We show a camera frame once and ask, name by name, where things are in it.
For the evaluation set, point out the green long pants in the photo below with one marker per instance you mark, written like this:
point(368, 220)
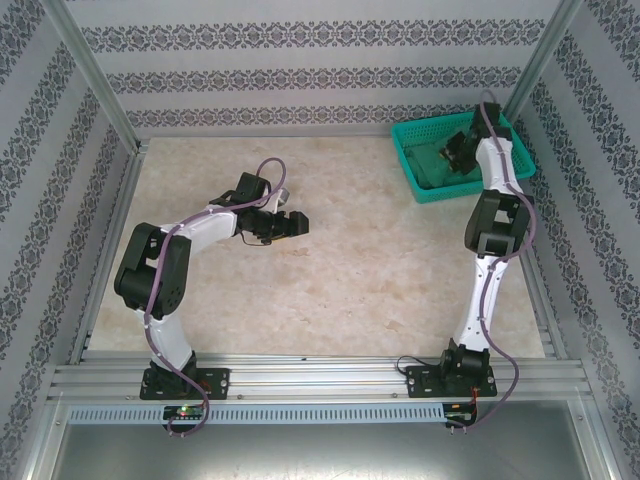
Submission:
point(430, 167)

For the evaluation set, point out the teal plastic basket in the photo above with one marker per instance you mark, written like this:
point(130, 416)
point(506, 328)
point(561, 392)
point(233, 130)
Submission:
point(425, 130)

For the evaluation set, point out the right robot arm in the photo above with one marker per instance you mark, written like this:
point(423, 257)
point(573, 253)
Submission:
point(500, 220)

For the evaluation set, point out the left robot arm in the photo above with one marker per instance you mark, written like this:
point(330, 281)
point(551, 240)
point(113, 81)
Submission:
point(175, 335)

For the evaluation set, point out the small circuit board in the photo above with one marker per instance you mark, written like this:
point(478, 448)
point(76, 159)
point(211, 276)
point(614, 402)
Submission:
point(184, 412)
point(457, 410)

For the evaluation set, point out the brushed metal sheet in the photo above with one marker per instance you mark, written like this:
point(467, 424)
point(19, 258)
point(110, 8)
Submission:
point(320, 450)

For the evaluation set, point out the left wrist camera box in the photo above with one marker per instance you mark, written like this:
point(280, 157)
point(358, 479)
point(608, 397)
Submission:
point(282, 196)

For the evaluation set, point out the aluminium frame post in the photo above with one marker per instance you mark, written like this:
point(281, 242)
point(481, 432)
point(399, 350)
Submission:
point(544, 55)
point(90, 62)

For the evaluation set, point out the aluminium back rail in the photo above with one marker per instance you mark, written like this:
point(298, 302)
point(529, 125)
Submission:
point(260, 134)

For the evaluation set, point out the aluminium mounting rail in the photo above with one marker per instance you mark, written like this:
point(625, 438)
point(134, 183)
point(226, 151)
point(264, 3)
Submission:
point(320, 380)

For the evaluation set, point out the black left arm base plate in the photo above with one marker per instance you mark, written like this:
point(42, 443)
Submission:
point(220, 382)

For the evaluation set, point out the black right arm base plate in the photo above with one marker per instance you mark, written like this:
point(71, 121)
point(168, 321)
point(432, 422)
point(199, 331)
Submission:
point(417, 382)

